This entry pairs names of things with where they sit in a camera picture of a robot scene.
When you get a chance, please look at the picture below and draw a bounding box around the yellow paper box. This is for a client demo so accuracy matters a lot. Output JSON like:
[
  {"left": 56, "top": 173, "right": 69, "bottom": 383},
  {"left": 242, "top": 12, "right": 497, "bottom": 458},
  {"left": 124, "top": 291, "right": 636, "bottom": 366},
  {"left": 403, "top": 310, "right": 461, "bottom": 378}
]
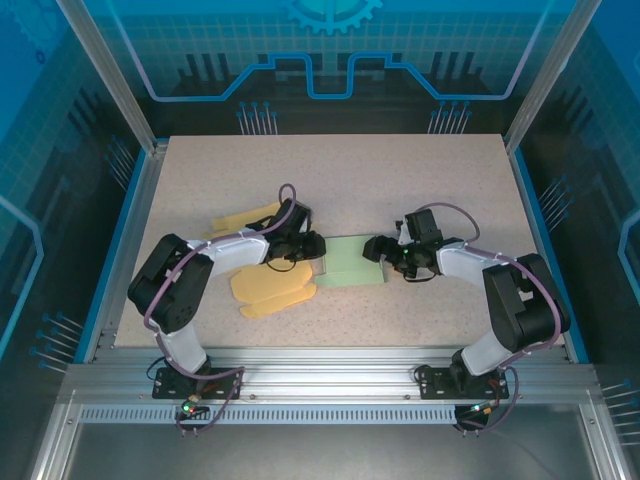
[{"left": 201, "top": 200, "right": 319, "bottom": 321}]

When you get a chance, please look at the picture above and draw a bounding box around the blue table edge strip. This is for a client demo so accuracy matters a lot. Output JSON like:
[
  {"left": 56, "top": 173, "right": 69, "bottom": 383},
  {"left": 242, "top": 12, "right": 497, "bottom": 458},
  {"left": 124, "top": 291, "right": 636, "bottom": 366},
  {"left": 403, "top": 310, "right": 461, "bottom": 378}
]
[
  {"left": 74, "top": 147, "right": 151, "bottom": 362},
  {"left": 512, "top": 148, "right": 590, "bottom": 364}
]

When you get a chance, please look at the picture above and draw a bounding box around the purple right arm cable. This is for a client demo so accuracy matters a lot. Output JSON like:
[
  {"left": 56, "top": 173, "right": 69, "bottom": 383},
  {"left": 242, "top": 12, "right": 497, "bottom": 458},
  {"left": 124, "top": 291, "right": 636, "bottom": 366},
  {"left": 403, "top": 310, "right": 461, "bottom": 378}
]
[{"left": 414, "top": 201, "right": 561, "bottom": 437}]

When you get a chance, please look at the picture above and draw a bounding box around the aluminium mounting rail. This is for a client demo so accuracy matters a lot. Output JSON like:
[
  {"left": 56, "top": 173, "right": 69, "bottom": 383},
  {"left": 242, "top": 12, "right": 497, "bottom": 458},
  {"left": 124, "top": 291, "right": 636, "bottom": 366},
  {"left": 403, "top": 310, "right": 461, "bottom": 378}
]
[{"left": 59, "top": 347, "right": 601, "bottom": 407}]

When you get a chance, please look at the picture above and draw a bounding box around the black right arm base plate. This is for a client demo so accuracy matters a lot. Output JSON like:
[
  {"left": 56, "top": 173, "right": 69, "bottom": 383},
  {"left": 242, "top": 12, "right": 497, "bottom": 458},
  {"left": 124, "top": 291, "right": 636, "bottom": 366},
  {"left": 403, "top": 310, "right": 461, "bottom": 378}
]
[{"left": 417, "top": 367, "right": 509, "bottom": 401}]

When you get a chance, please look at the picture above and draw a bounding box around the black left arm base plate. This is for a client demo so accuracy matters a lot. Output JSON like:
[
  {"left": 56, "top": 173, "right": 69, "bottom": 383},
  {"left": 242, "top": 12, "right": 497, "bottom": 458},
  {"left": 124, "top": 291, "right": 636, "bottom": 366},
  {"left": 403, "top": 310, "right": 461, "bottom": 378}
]
[{"left": 152, "top": 367, "right": 245, "bottom": 401}]

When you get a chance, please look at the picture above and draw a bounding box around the slotted grey cable duct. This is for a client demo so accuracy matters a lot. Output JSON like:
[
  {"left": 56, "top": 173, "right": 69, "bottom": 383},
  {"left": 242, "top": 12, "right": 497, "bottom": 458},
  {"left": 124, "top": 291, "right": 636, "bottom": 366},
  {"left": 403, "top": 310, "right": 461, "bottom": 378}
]
[{"left": 79, "top": 405, "right": 461, "bottom": 426}]

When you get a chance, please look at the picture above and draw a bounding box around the aluminium frame post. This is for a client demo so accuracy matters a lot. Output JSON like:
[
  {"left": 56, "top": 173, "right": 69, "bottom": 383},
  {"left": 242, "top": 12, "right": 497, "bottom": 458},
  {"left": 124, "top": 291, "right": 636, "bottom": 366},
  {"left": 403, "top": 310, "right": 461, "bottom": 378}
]
[
  {"left": 502, "top": 0, "right": 601, "bottom": 151},
  {"left": 54, "top": 0, "right": 169, "bottom": 154}
]

